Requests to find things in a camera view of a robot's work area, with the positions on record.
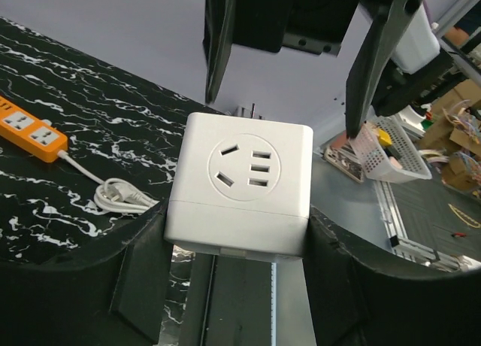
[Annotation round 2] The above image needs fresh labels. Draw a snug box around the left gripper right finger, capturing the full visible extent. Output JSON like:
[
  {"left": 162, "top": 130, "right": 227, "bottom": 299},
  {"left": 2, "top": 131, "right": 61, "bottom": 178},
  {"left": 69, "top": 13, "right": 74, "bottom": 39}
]
[{"left": 303, "top": 208, "right": 480, "bottom": 345}]

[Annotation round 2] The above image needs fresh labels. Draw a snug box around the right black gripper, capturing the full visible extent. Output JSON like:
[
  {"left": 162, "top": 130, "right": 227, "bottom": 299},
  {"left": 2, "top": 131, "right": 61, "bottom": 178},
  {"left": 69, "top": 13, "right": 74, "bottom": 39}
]
[{"left": 202, "top": 0, "right": 423, "bottom": 138}]

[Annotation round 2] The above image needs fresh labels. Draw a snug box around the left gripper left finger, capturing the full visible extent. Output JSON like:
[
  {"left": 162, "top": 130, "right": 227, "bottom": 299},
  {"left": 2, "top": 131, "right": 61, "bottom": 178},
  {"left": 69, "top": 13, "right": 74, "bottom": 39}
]
[{"left": 1, "top": 204, "right": 173, "bottom": 345}]

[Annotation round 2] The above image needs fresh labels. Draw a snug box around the white power cord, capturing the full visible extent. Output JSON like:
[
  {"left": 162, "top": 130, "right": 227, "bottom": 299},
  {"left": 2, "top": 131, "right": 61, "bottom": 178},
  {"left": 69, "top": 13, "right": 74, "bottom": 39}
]
[{"left": 56, "top": 150, "right": 161, "bottom": 215}]

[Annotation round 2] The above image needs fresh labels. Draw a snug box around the white cube socket adapter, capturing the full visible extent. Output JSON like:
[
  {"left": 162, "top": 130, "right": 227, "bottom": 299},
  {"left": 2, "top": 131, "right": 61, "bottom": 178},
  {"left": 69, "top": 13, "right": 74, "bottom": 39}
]
[{"left": 165, "top": 112, "right": 313, "bottom": 262}]

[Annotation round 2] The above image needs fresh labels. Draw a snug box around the orange power strip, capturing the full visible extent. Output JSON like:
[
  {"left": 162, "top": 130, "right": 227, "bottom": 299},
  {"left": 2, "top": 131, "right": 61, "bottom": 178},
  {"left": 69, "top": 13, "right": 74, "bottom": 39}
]
[{"left": 1, "top": 97, "right": 68, "bottom": 163}]

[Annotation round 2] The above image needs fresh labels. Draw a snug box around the white perforated plastic basket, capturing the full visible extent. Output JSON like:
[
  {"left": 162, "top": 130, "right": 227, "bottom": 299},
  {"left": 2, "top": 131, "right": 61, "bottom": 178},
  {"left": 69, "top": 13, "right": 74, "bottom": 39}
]
[{"left": 349, "top": 117, "right": 431, "bottom": 184}]

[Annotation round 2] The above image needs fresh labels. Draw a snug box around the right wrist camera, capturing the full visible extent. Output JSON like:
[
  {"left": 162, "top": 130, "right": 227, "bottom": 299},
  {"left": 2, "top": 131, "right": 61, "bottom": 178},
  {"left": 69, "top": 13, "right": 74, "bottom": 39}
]
[{"left": 392, "top": 4, "right": 440, "bottom": 74}]

